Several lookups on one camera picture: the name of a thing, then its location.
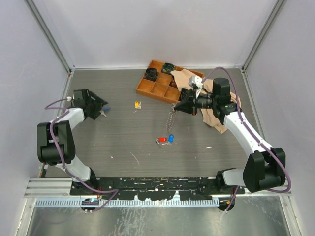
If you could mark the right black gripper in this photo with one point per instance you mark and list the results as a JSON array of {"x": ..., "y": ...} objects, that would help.
[{"x": 187, "y": 104}]

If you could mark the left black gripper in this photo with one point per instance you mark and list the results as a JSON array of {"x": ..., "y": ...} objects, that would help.
[{"x": 98, "y": 103}]

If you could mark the metal disc keyring holder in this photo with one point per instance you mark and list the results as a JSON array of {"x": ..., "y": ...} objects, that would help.
[{"x": 171, "y": 118}]

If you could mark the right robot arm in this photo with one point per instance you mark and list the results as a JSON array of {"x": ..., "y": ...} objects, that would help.
[{"x": 265, "y": 165}]

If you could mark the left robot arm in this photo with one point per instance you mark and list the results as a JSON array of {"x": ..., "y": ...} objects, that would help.
[{"x": 55, "y": 142}]

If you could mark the beige cloth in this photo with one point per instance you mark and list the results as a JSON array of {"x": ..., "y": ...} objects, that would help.
[{"x": 215, "y": 107}]

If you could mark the blue tagged key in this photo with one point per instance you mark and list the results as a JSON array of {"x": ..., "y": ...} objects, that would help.
[{"x": 170, "y": 139}]

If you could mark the wooden compartment tray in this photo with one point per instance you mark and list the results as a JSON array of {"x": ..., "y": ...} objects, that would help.
[{"x": 164, "y": 88}]

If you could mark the yellow tagged key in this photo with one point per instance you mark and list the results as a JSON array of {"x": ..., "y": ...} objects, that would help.
[{"x": 137, "y": 105}]

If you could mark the dark band coil top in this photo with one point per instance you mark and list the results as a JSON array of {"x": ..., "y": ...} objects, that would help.
[{"x": 167, "y": 68}]

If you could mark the dark band coil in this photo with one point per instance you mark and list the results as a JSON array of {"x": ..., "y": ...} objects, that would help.
[
  {"x": 151, "y": 74},
  {"x": 167, "y": 68}
]

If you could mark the red tagged key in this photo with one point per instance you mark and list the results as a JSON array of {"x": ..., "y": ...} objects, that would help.
[{"x": 161, "y": 141}]

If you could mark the dark band coil left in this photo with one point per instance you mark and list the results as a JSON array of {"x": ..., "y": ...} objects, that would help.
[{"x": 151, "y": 74}]

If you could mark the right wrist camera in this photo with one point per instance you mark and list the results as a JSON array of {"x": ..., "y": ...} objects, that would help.
[{"x": 195, "y": 82}]

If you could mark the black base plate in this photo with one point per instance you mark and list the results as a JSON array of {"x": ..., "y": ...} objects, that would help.
[{"x": 164, "y": 188}]

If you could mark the grey cable duct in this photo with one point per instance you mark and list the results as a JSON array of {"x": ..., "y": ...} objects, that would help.
[{"x": 93, "y": 202}]

